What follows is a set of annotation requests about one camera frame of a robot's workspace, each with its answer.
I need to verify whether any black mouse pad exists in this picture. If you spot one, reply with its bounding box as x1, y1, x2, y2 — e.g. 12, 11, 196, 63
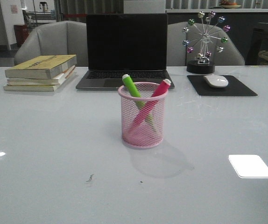
186, 74, 258, 96

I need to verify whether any ferris wheel desk ornament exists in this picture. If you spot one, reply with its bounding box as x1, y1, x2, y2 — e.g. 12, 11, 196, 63
182, 11, 228, 74

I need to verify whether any dark side chair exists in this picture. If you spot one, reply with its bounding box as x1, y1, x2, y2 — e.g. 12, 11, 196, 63
245, 22, 268, 65

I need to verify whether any grey armchair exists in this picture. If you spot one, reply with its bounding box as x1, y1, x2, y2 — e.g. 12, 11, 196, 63
14, 21, 88, 67
167, 21, 245, 66

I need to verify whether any right grey armchair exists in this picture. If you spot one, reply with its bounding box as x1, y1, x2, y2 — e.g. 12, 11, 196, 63
167, 21, 245, 66

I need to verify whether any grey laptop computer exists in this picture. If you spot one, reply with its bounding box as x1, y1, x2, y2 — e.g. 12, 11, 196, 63
76, 14, 170, 91

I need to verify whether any pink mesh pen holder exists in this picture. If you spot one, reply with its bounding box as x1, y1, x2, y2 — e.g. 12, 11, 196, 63
118, 82, 168, 148

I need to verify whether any green highlighter pen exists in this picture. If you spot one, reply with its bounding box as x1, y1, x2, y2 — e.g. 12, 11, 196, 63
122, 74, 156, 132

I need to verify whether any pink highlighter pen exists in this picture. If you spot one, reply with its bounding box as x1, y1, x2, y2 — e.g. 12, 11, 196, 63
129, 79, 171, 132

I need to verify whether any red trash bin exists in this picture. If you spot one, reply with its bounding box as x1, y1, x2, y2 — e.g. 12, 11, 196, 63
14, 24, 28, 47

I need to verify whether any top yellow book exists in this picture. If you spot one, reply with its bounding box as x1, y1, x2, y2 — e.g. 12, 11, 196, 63
5, 55, 77, 79

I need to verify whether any middle book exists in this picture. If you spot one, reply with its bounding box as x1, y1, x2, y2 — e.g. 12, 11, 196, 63
7, 65, 76, 85

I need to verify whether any left grey armchair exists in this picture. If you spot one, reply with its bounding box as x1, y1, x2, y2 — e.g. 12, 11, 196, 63
14, 21, 88, 67

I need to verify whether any fruit bowl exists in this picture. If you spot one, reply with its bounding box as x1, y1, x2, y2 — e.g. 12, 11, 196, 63
219, 0, 241, 9

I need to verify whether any white computer mouse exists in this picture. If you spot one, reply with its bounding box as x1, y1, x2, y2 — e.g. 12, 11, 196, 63
204, 74, 229, 88

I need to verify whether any bottom book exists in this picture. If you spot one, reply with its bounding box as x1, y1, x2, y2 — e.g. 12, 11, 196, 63
3, 79, 67, 91

